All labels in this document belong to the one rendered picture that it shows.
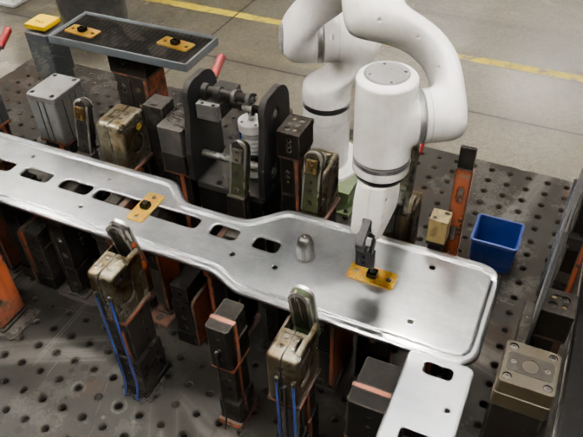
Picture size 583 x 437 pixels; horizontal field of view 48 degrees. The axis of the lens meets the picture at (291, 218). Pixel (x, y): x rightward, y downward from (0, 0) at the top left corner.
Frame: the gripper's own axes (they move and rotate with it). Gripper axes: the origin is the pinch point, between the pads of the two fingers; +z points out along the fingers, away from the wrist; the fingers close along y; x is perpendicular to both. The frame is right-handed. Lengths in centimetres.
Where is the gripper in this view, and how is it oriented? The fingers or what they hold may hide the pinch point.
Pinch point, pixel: (374, 243)
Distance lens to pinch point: 108.1
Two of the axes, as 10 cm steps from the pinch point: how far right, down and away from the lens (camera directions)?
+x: 9.1, 2.6, -3.2
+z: 0.3, 7.4, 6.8
